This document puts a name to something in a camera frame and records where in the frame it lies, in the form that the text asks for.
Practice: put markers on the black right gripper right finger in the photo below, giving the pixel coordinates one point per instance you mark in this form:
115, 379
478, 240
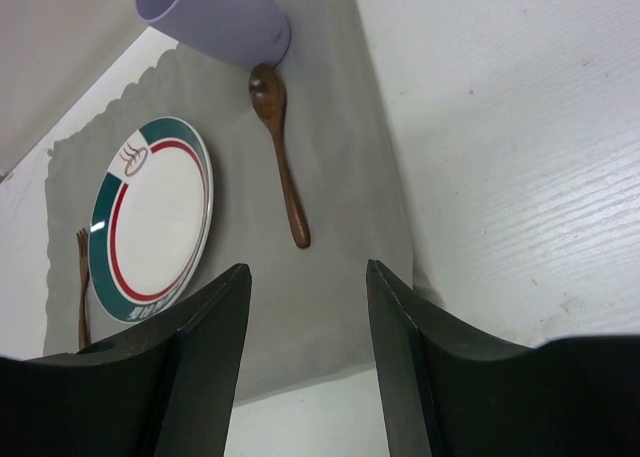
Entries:
450, 389

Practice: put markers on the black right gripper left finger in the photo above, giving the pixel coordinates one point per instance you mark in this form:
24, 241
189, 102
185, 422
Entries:
164, 387

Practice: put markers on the grey cloth placemat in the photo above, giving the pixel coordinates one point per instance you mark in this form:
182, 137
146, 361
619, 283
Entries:
308, 316

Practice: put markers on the brown wooden fork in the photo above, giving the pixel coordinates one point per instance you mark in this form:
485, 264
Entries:
84, 339

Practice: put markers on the white plate with green rim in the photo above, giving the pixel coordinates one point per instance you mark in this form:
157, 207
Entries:
150, 220

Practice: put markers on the brown wooden spoon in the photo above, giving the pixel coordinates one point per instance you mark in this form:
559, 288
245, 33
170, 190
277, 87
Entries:
268, 97

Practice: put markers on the lilac plastic cup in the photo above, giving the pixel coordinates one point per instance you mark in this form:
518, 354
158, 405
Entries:
242, 33

